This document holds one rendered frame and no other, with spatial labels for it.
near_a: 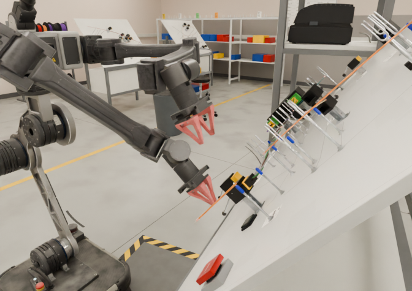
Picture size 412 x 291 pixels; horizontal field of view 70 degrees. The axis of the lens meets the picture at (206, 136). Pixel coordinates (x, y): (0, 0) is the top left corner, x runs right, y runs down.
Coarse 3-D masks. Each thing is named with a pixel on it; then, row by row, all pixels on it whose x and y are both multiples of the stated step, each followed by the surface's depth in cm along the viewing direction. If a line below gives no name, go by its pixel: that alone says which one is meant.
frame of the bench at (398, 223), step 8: (392, 208) 129; (392, 216) 124; (400, 216) 124; (400, 224) 119; (400, 232) 114; (400, 240) 110; (400, 248) 106; (408, 248) 106; (400, 256) 103; (408, 256) 103; (408, 264) 99; (408, 272) 96; (408, 280) 93; (408, 288) 90
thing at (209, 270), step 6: (216, 258) 57; (222, 258) 58; (210, 264) 57; (216, 264) 56; (204, 270) 57; (210, 270) 54; (216, 270) 55; (198, 276) 57; (204, 276) 55; (210, 276) 54; (198, 282) 56
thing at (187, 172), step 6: (186, 162) 84; (192, 162) 86; (174, 168) 84; (180, 168) 83; (186, 168) 83; (192, 168) 84; (204, 168) 86; (180, 174) 84; (186, 174) 83; (192, 174) 83; (198, 174) 84; (186, 180) 84; (192, 180) 81; (186, 186) 81; (180, 192) 84
